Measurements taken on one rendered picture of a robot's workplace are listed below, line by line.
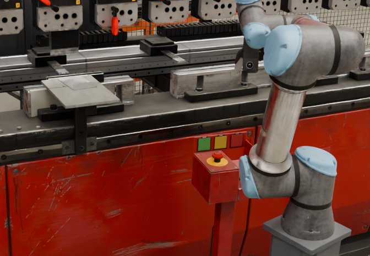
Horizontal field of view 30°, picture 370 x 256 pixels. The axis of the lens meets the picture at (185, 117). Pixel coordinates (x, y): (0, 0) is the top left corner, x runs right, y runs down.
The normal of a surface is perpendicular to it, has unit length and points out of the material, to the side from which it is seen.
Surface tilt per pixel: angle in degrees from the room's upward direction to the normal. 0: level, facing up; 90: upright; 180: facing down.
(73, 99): 0
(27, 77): 90
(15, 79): 90
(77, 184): 90
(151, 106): 0
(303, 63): 105
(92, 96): 0
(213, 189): 90
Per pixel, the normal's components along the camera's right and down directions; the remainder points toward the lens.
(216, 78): 0.46, 0.34
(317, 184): 0.16, 0.36
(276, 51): -0.96, -0.08
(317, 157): 0.18, -0.93
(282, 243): -0.76, 0.20
